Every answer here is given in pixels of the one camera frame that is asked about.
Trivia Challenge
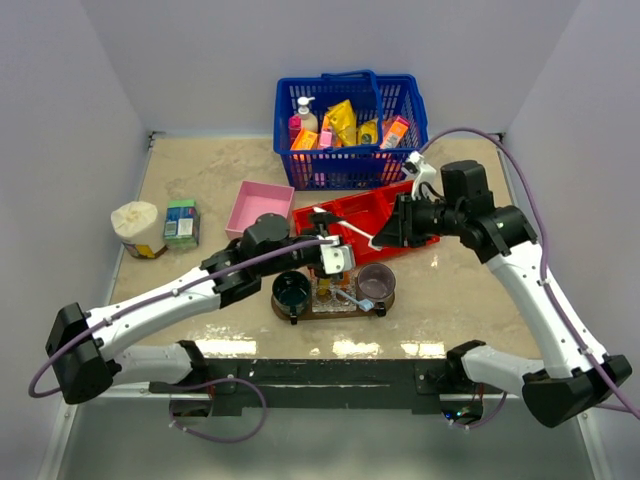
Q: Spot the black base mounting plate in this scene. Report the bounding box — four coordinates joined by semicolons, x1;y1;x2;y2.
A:
149;359;476;416

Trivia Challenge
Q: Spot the aluminium frame rail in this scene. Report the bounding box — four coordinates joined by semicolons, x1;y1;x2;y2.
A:
81;382;216;403

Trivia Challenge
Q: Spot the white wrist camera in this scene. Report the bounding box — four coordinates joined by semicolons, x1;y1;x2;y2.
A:
320;236;356;276
402;151;437;200

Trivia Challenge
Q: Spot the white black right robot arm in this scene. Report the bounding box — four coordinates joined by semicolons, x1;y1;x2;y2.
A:
372;154;632;428

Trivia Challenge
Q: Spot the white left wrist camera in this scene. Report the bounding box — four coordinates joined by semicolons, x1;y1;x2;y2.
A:
320;236;356;276

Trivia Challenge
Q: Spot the yellow snack bag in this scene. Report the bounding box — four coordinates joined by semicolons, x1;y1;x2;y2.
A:
326;100;357;147

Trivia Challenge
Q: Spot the orange carton left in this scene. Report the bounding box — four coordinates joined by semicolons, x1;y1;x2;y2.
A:
291;129;318;151

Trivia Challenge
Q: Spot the translucent purple mug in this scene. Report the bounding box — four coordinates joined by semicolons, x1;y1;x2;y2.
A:
355;263;396;317

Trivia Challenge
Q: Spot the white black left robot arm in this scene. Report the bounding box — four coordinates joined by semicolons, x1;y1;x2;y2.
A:
45;214;355;405

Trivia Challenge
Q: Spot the orange box in basket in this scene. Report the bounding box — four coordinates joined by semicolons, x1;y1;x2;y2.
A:
380;115;409;150

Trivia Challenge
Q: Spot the pink drawer box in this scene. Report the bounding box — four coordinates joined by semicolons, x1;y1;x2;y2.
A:
225;180;295;240

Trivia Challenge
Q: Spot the yellow green packet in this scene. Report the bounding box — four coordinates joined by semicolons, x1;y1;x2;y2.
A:
357;118;381;145

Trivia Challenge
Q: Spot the pink small box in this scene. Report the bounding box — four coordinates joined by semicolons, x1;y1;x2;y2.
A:
317;128;334;150

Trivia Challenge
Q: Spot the clear acrylic toothbrush holder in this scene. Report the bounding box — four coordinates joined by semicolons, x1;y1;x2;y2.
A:
310;273;356;313

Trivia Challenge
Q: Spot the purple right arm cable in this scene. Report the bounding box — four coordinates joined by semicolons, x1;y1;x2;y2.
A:
418;127;640;431

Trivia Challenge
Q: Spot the cream tissue roll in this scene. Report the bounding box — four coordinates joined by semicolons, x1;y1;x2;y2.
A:
110;201;166;260

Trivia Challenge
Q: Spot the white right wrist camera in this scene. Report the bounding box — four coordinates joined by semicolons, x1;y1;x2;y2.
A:
402;151;437;200

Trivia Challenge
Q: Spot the dark green mug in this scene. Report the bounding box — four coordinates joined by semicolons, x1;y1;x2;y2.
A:
272;271;311;325

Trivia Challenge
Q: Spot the white pump lotion bottle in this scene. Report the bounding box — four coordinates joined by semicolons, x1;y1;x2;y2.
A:
297;96;319;133

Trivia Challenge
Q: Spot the blue plastic shopping basket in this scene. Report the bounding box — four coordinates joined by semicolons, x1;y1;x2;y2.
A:
273;70;428;190

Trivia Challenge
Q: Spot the brown wooden oval tray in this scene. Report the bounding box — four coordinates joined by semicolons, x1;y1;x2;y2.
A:
271;294;396;325

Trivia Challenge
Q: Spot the light blue toothbrush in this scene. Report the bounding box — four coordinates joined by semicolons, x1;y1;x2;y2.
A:
333;289;375;312

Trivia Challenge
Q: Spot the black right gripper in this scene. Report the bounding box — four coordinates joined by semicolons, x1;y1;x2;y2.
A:
373;191;465;248

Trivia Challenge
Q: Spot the green blue carton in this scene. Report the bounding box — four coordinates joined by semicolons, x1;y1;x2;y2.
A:
163;199;200;250

